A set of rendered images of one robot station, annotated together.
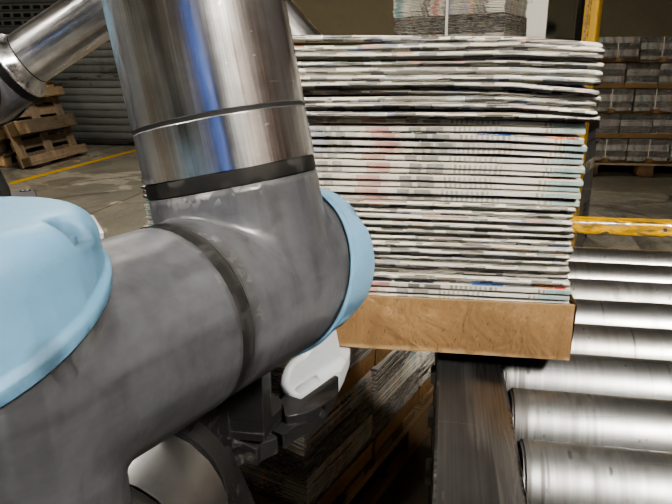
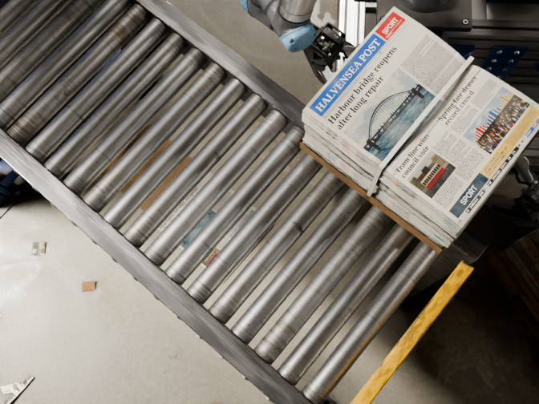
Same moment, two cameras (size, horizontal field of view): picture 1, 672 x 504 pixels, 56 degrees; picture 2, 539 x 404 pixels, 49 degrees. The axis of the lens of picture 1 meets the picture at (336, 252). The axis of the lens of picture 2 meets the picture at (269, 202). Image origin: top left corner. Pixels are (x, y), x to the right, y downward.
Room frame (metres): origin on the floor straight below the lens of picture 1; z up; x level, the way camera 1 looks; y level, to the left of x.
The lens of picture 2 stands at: (0.65, -0.58, 2.07)
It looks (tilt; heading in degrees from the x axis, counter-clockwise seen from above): 74 degrees down; 130
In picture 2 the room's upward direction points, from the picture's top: 10 degrees counter-clockwise
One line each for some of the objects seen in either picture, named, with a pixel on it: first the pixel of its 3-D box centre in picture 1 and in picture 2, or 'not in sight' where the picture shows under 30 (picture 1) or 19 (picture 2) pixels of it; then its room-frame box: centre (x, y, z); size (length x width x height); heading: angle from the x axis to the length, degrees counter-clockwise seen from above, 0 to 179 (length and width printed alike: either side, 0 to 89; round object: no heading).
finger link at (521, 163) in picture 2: not in sight; (520, 163); (0.85, 0.04, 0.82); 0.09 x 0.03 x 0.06; 143
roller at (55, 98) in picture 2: not in sight; (80, 73); (-0.16, -0.25, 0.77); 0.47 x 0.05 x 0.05; 80
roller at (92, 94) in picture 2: not in sight; (99, 88); (-0.10, -0.27, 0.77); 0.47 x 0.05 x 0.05; 80
